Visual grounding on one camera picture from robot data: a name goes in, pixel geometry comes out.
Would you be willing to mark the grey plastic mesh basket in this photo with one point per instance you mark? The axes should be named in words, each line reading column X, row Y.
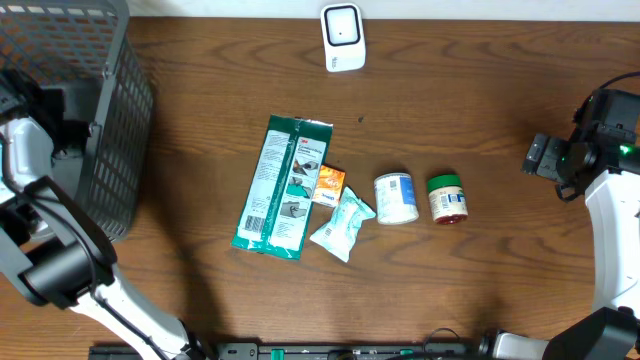
column 82, row 48

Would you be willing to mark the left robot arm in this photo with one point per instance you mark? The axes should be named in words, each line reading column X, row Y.
column 52, row 252

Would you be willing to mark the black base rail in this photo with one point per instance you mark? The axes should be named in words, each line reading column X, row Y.
column 253, row 351

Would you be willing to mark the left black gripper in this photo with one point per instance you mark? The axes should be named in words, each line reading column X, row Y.
column 72, row 137

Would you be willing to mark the white barcode scanner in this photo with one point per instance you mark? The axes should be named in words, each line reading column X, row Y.
column 343, row 37

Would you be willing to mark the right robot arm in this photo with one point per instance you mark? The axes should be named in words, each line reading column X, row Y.
column 612, row 199

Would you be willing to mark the orange snack box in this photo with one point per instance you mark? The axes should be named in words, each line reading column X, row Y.
column 329, row 186

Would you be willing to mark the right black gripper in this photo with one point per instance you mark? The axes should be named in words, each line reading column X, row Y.
column 548, row 150

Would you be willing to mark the mint green wipes pack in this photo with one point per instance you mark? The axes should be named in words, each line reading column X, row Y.
column 338, row 236

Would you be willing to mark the green white pouch packet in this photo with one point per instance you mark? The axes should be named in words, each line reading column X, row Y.
column 275, row 216

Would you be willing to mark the white blue label container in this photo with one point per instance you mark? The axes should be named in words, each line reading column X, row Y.
column 395, row 199

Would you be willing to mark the green lid glass jar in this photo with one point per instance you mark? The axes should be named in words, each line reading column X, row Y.
column 447, row 199

